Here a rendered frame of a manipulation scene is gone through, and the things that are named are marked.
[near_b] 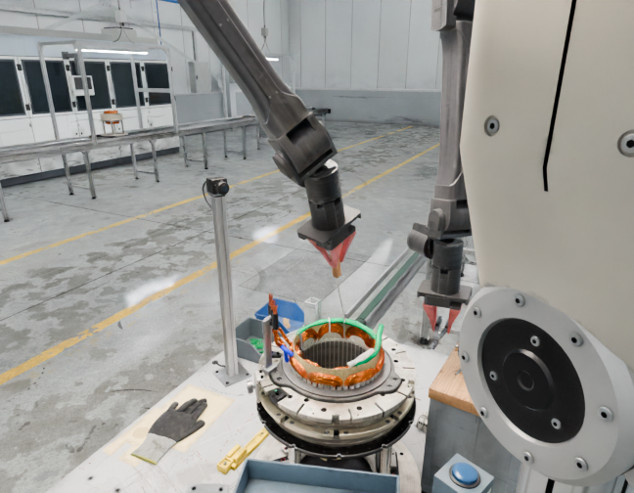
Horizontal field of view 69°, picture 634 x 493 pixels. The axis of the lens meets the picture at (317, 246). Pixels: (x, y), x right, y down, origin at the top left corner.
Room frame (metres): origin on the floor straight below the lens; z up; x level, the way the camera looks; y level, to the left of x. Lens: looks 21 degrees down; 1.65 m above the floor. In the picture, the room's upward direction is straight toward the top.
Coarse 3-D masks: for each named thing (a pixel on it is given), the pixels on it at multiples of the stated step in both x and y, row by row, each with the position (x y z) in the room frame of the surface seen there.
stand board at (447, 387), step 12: (456, 360) 0.85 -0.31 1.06; (444, 372) 0.80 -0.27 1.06; (456, 372) 0.80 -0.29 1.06; (432, 384) 0.76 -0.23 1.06; (444, 384) 0.76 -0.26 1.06; (456, 384) 0.76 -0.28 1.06; (432, 396) 0.75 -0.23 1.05; (444, 396) 0.74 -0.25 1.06; (456, 396) 0.73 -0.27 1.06; (468, 396) 0.73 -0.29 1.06; (468, 408) 0.71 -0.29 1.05
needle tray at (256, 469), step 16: (256, 464) 0.57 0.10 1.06; (272, 464) 0.57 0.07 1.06; (288, 464) 0.56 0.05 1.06; (240, 480) 0.53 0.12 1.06; (256, 480) 0.57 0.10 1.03; (272, 480) 0.57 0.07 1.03; (288, 480) 0.56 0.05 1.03; (304, 480) 0.56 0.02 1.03; (320, 480) 0.56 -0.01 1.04; (336, 480) 0.55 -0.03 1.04; (352, 480) 0.55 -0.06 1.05; (368, 480) 0.54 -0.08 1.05; (384, 480) 0.54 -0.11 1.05
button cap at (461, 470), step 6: (456, 468) 0.57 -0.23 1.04; (462, 468) 0.57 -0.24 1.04; (468, 468) 0.57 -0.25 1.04; (474, 468) 0.58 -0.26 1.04; (456, 474) 0.56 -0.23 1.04; (462, 474) 0.56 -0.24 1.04; (468, 474) 0.56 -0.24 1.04; (474, 474) 0.56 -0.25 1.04; (462, 480) 0.55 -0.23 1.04; (468, 480) 0.55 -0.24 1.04; (474, 480) 0.55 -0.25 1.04
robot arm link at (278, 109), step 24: (192, 0) 0.64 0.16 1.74; (216, 0) 0.65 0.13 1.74; (216, 24) 0.64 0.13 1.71; (240, 24) 0.66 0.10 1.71; (216, 48) 0.66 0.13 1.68; (240, 48) 0.65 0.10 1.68; (240, 72) 0.65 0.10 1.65; (264, 72) 0.66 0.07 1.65; (264, 96) 0.66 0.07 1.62; (288, 96) 0.67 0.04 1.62; (264, 120) 0.66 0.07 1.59; (288, 120) 0.66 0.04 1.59; (312, 120) 0.67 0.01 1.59; (288, 144) 0.66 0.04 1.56; (312, 144) 0.67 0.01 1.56
